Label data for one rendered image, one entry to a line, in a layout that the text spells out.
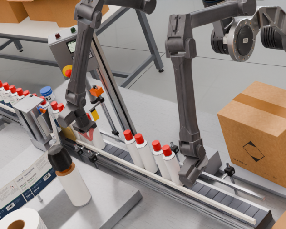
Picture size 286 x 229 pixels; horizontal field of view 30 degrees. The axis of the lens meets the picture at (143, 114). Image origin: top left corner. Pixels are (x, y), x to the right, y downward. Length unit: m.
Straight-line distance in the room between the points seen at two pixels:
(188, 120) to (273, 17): 1.03
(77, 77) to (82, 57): 0.09
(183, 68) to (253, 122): 0.36
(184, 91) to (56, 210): 0.86
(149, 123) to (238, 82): 1.71
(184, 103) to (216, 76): 2.57
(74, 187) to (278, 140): 0.86
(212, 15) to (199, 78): 2.53
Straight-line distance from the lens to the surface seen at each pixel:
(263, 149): 2.04
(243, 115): 2.07
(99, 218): 2.23
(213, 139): 2.46
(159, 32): 5.39
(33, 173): 2.40
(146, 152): 2.23
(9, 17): 4.77
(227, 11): 2.03
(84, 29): 2.13
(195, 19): 1.88
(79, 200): 2.30
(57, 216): 2.35
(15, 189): 2.38
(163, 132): 2.60
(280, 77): 4.23
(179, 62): 1.83
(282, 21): 2.83
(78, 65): 2.19
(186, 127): 1.89
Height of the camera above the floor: 2.36
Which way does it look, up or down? 34 degrees down
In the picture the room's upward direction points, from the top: 22 degrees counter-clockwise
